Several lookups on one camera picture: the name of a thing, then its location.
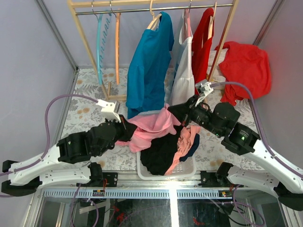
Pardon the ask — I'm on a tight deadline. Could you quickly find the red cloth pile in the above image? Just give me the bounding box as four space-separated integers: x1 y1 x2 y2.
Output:
219 41 272 99

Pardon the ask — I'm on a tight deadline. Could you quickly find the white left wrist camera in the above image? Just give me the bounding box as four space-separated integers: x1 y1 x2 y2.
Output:
97 99 121 123

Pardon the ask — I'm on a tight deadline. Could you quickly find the black garment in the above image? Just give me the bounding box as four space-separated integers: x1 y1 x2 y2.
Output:
140 125 201 176

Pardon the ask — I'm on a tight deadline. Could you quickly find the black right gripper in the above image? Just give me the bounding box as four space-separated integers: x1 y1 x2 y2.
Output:
168 94 223 137

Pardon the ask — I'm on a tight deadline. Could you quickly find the light blue hanger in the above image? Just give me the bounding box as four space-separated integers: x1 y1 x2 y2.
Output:
91 1 112 85

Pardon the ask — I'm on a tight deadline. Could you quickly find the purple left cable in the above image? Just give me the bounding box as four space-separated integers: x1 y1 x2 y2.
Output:
0 94 99 198

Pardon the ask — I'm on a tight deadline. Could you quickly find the pink hanger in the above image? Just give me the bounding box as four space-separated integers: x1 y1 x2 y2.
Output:
184 0 192 39

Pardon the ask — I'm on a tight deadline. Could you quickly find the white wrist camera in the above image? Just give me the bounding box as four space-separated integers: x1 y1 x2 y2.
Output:
195 79 214 106
97 99 121 123

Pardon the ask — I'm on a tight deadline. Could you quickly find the wooden clothes rack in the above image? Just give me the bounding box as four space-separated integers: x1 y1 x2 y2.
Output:
67 0 240 112

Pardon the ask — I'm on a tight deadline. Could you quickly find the cream wooden hanger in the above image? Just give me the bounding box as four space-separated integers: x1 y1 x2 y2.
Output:
147 0 162 30

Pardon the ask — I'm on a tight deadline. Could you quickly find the wooden hanger right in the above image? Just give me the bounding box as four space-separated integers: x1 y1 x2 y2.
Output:
207 1 217 40

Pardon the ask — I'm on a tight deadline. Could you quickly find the orange hanger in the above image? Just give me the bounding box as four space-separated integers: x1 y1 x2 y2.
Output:
110 1 121 85

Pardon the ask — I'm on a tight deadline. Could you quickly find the teal t shirt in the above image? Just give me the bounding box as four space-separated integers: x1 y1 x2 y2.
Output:
126 12 174 119

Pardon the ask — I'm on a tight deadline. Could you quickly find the peach garment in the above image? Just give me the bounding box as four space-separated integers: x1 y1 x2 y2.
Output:
165 125 201 175

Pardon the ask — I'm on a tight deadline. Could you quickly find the pink t shirt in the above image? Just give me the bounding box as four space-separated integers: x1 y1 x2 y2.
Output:
116 104 181 153

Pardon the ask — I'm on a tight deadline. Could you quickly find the red hanging t shirt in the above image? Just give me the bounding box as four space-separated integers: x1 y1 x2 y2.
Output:
192 8 214 84

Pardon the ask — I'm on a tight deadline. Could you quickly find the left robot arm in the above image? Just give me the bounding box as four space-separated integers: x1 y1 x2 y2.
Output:
1 115 137 197

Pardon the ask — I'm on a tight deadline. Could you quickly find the white folded cloth stack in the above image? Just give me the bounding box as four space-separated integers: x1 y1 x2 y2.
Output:
206 49 228 83

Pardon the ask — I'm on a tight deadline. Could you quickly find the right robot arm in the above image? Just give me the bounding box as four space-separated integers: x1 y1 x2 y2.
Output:
168 95 303 211

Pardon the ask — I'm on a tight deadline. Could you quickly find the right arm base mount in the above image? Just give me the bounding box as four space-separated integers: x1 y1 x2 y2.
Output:
198 171 223 188

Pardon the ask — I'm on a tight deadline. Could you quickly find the white t shirt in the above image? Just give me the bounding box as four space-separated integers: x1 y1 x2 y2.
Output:
165 11 195 106

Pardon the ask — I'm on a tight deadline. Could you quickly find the floral mat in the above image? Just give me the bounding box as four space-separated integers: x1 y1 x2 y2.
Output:
62 68 263 171

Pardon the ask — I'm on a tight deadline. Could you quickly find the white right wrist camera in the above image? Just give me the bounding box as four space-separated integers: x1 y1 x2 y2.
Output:
195 79 214 106

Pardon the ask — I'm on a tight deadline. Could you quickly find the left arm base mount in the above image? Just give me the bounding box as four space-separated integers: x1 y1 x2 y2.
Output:
103 172 118 188

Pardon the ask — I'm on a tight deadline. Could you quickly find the white laundry basket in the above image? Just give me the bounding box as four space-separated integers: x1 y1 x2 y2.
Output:
135 109 197 182

